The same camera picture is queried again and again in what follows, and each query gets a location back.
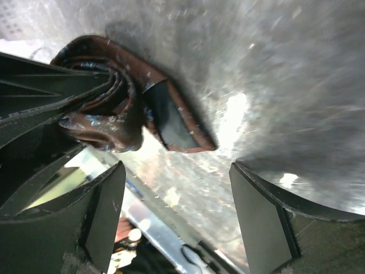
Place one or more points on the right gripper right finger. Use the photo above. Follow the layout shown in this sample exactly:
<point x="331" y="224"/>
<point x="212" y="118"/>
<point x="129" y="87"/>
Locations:
<point x="285" y="233"/>

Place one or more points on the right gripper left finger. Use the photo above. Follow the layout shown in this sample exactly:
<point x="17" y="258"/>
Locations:
<point x="73" y="233"/>

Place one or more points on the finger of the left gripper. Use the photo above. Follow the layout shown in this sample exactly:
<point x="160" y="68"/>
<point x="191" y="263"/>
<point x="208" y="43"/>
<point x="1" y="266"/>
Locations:
<point x="33" y="149"/>
<point x="29" y="87"/>

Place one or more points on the brown floral tie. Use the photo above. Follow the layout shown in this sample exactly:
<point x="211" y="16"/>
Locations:
<point x="140" y="97"/>

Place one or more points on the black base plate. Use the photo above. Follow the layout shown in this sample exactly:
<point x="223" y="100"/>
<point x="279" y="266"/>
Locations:
<point x="186" y="249"/>

